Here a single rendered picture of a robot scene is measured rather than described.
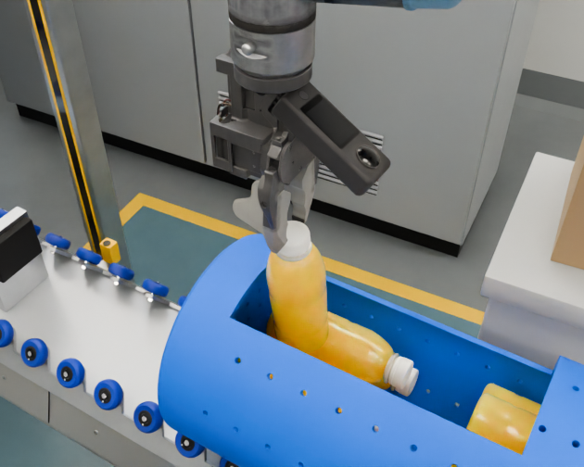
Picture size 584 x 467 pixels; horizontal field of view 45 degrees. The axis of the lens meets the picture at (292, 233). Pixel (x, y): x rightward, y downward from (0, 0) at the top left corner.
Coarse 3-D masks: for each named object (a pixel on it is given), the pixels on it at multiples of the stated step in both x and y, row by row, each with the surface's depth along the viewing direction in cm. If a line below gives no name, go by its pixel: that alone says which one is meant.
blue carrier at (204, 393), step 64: (256, 256) 86; (192, 320) 81; (256, 320) 101; (384, 320) 97; (192, 384) 81; (256, 384) 77; (320, 384) 75; (448, 384) 96; (512, 384) 91; (576, 384) 72; (256, 448) 79; (320, 448) 74; (384, 448) 71; (448, 448) 69; (576, 448) 67
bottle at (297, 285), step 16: (272, 256) 78; (304, 256) 76; (320, 256) 78; (272, 272) 78; (288, 272) 76; (304, 272) 76; (320, 272) 78; (272, 288) 79; (288, 288) 77; (304, 288) 77; (320, 288) 79; (272, 304) 82; (288, 304) 79; (304, 304) 79; (320, 304) 81; (288, 320) 82; (304, 320) 82; (320, 320) 83; (288, 336) 85; (304, 336) 84; (320, 336) 86; (304, 352) 87
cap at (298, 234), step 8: (288, 224) 76; (296, 224) 76; (304, 224) 76; (288, 232) 76; (296, 232) 75; (304, 232) 75; (288, 240) 75; (296, 240) 75; (304, 240) 75; (288, 248) 74; (296, 248) 74; (304, 248) 75; (288, 256) 75; (296, 256) 75
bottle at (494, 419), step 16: (480, 400) 77; (496, 400) 77; (480, 416) 75; (496, 416) 75; (512, 416) 75; (528, 416) 75; (480, 432) 75; (496, 432) 74; (512, 432) 74; (528, 432) 74; (512, 448) 74
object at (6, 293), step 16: (16, 208) 115; (0, 224) 112; (16, 224) 113; (32, 224) 115; (0, 240) 110; (16, 240) 113; (32, 240) 116; (0, 256) 111; (16, 256) 114; (32, 256) 117; (0, 272) 112; (16, 272) 115; (32, 272) 121; (0, 288) 116; (16, 288) 119; (32, 288) 123; (0, 304) 118
